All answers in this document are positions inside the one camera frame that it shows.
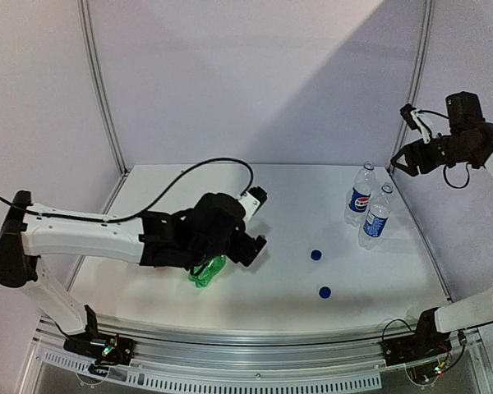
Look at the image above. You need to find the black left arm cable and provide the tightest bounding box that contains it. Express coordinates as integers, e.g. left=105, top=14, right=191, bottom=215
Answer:
left=0, top=158, right=256, bottom=259

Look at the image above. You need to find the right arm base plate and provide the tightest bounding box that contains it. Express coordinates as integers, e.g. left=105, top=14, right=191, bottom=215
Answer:
left=380, top=332, right=452, bottom=366

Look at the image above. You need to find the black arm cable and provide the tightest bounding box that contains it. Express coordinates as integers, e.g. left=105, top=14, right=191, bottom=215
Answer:
left=418, top=108, right=473, bottom=190
left=0, top=158, right=256, bottom=259

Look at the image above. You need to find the aluminium corner post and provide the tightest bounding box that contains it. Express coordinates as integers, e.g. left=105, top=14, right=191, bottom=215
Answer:
left=387, top=0, right=436, bottom=177
left=77, top=0, right=128, bottom=176

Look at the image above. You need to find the clear bottle small blue label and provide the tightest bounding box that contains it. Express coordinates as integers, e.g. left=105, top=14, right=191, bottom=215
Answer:
left=358, top=182, right=394, bottom=250

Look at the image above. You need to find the left aluminium corner post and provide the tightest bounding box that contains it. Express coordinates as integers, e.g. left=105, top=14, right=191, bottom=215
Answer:
left=77, top=0, right=128, bottom=176

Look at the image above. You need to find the green plastic bottle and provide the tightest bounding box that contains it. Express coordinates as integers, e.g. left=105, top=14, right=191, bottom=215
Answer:
left=188, top=254, right=227, bottom=288

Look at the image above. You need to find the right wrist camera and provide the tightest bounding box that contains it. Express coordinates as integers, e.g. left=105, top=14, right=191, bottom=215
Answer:
left=399, top=103, right=432, bottom=144

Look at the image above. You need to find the clear Pepsi bottle blue label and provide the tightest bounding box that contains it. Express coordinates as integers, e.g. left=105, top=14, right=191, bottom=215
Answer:
left=343, top=161, right=376, bottom=227

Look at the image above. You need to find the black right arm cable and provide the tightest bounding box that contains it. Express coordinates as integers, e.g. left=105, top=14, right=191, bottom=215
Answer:
left=418, top=108, right=473, bottom=190

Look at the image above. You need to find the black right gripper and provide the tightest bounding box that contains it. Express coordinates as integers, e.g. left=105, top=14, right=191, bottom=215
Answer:
left=390, top=132, right=477, bottom=176

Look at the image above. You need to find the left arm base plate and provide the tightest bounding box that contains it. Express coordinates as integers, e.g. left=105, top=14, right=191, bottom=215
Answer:
left=63, top=333, right=136, bottom=366

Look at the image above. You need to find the right aluminium corner post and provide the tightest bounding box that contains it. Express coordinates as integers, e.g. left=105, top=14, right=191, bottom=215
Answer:
left=387, top=0, right=436, bottom=177

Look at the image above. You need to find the aluminium front rail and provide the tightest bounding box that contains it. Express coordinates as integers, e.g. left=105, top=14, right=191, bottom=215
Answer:
left=19, top=316, right=493, bottom=393

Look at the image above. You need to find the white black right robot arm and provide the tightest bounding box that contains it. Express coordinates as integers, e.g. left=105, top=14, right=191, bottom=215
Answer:
left=380, top=91, right=493, bottom=366

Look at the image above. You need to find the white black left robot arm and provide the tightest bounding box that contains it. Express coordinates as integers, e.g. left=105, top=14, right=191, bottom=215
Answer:
left=0, top=186, right=268, bottom=356

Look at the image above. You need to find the blue Pepsi bottle cap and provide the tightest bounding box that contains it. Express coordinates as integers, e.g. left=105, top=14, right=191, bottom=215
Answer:
left=310, top=250, right=322, bottom=261

